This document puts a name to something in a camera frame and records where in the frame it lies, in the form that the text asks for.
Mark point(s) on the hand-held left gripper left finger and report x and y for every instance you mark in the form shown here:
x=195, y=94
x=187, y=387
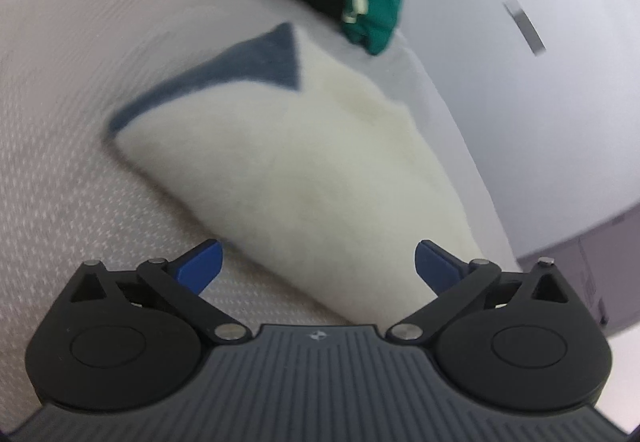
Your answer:
x=202, y=267

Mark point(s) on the grey cabinet corner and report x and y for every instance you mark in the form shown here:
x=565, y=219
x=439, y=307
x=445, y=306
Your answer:
x=600, y=267

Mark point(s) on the cream fleece garment blue trim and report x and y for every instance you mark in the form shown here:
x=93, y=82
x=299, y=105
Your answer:
x=310, y=171

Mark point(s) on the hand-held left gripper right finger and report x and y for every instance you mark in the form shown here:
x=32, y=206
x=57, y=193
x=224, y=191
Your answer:
x=435, y=267

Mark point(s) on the grey wall outlet strip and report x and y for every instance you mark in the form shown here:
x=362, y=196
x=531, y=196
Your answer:
x=524, y=26

